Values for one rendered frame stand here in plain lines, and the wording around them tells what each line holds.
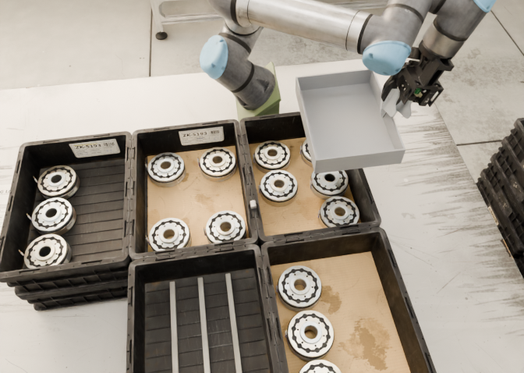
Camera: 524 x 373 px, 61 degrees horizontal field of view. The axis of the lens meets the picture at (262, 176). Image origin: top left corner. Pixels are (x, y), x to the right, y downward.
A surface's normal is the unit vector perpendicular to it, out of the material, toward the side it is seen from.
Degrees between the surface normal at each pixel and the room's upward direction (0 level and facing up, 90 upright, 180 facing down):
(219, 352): 0
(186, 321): 0
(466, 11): 82
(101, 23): 0
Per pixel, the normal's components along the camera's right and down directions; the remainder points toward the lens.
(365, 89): -0.04, -0.58
